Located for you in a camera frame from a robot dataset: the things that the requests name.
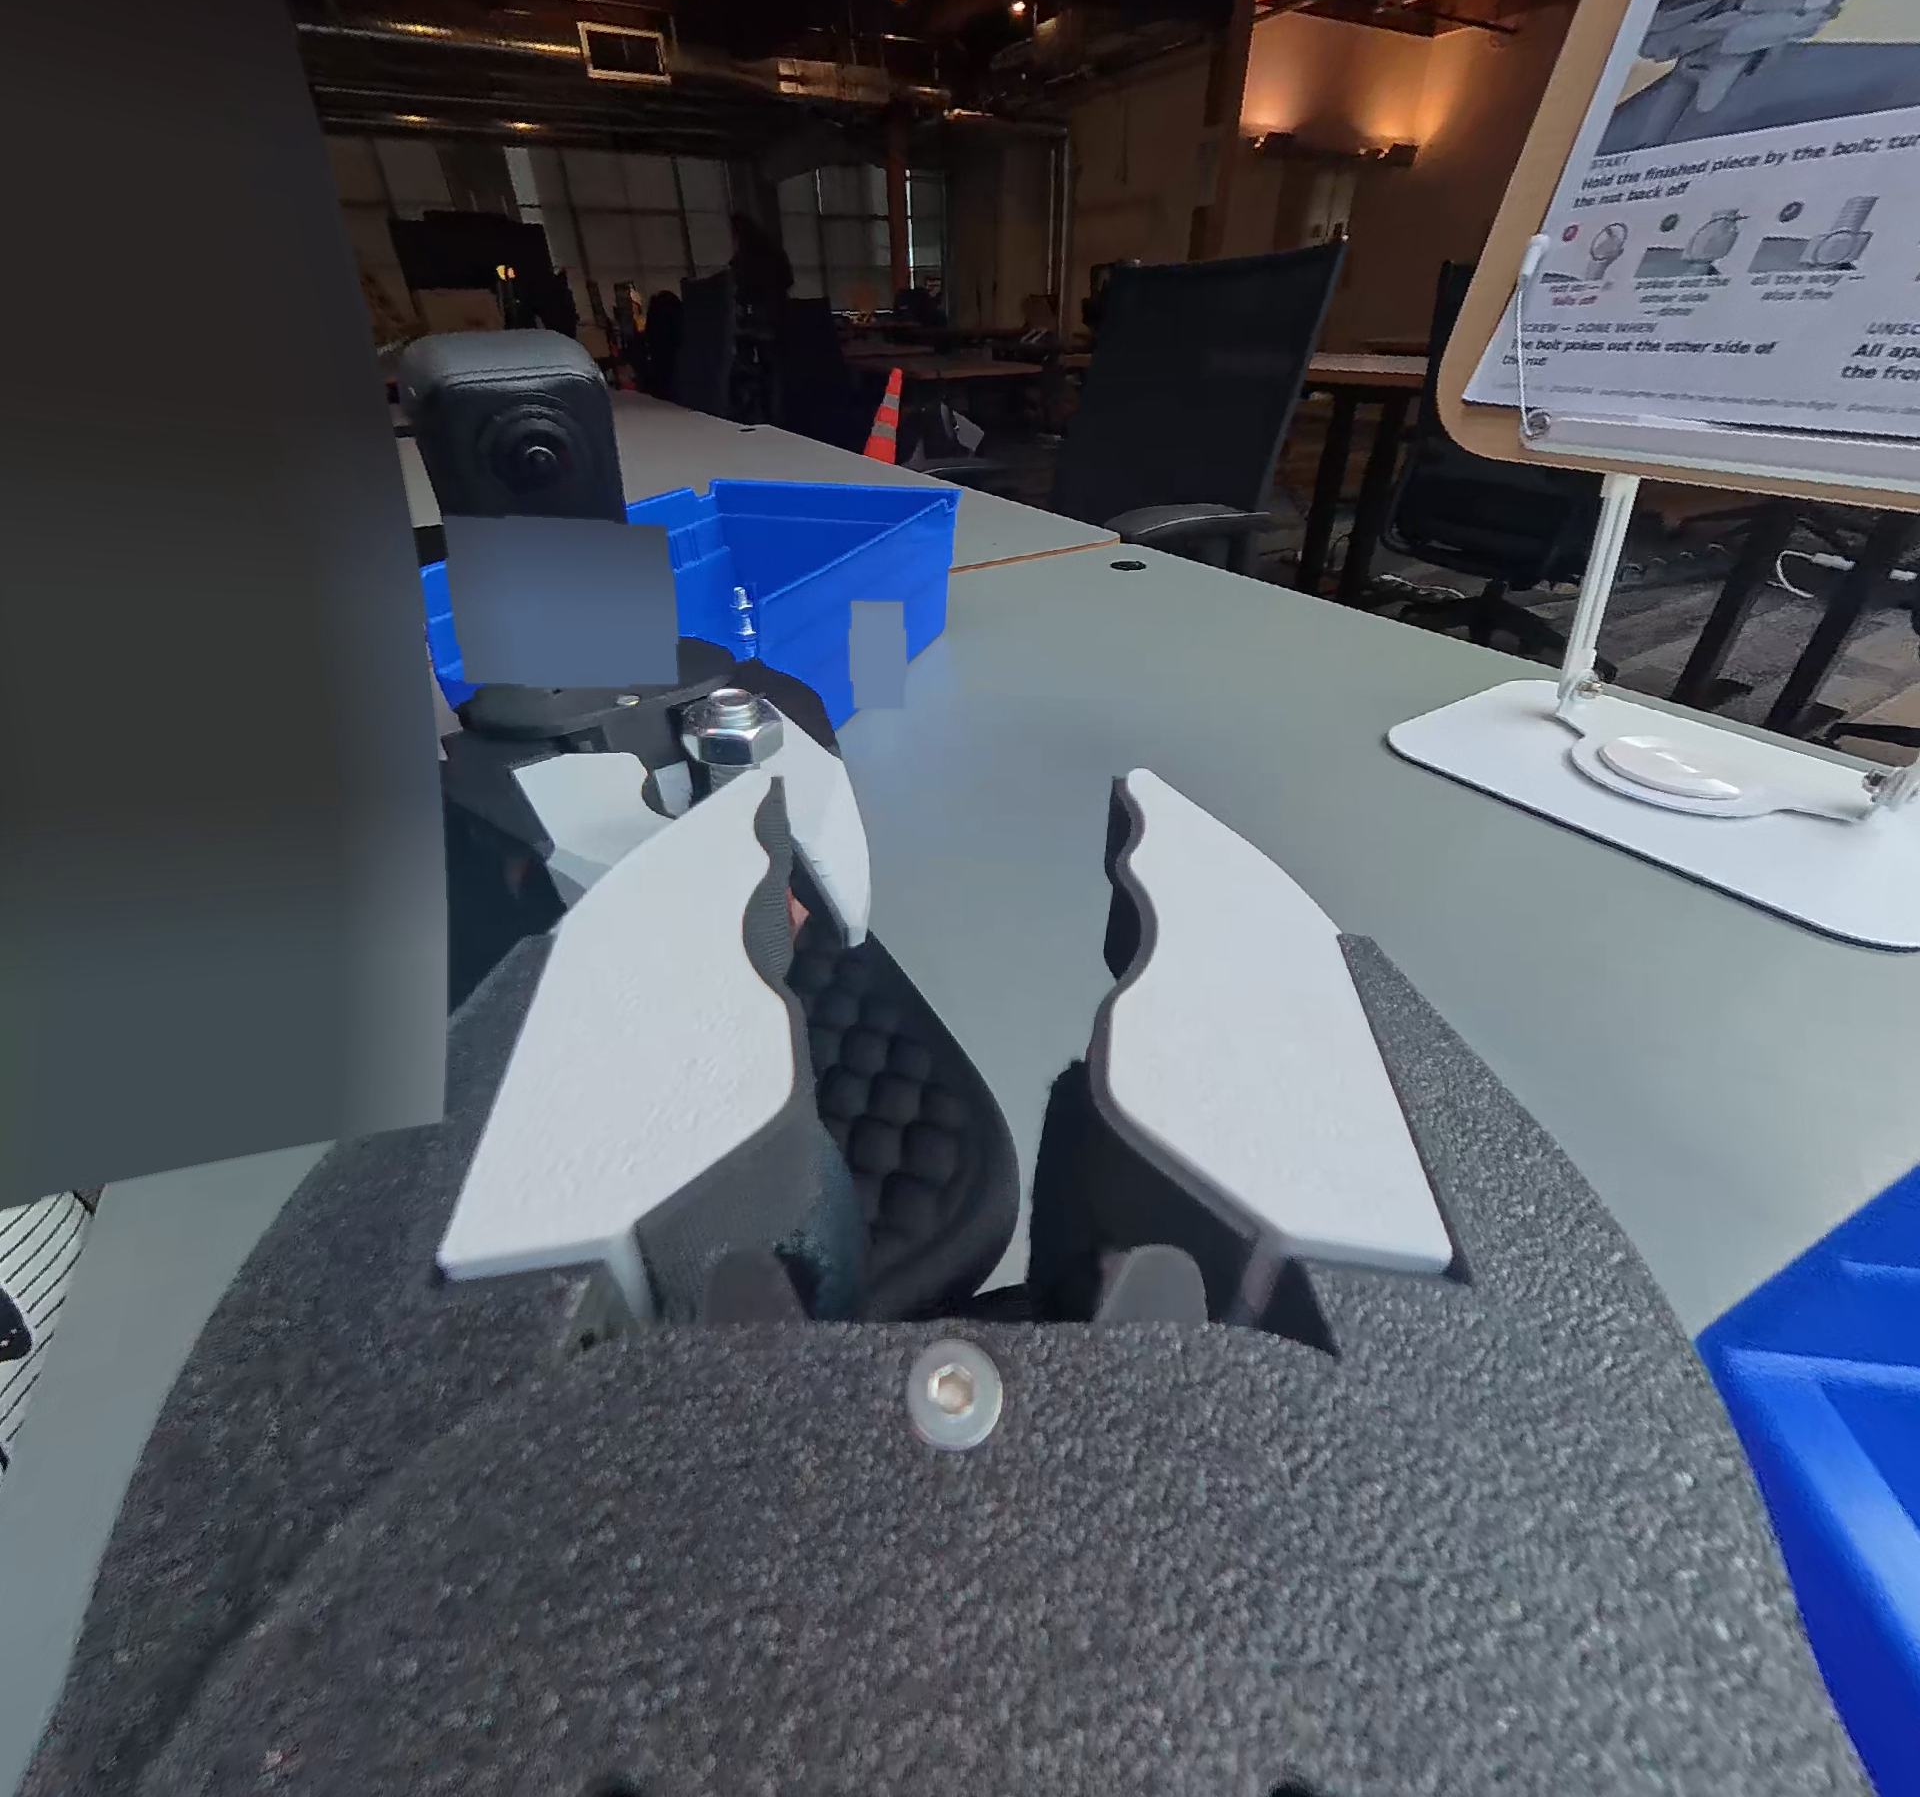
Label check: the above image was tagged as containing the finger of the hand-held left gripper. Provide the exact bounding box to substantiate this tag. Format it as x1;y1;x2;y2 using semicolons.
507;748;699;915
770;716;877;950

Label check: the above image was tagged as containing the black white printed clothing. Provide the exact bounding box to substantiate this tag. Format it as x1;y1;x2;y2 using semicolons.
0;1188;99;1469

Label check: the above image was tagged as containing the blue plastic bin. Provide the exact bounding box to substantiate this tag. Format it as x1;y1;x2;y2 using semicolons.
420;478;962;732
1695;1168;1920;1797

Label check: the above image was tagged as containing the person's left hand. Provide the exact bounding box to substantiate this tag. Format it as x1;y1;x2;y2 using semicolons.
444;776;570;995

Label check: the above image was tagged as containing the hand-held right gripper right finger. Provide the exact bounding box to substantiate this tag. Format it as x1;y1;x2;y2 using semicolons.
1090;766;1456;1326

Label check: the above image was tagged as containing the white paper sign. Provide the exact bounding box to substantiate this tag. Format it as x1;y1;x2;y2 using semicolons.
1464;0;1920;447

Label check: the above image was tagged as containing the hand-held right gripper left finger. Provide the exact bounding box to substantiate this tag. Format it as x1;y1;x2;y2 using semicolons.
435;775;825;1321

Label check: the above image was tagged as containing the black dimpled foam pad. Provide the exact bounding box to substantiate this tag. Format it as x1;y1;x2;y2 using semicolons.
787;927;1025;1319

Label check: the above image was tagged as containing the wood-edged grey table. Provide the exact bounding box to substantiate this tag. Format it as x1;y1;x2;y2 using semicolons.
1303;350;1433;598

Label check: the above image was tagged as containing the tall paned window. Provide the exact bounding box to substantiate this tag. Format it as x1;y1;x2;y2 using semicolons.
779;160;950;295

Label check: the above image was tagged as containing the black office chair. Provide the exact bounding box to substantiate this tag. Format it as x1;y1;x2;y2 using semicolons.
1050;240;1349;575
1379;259;1606;659

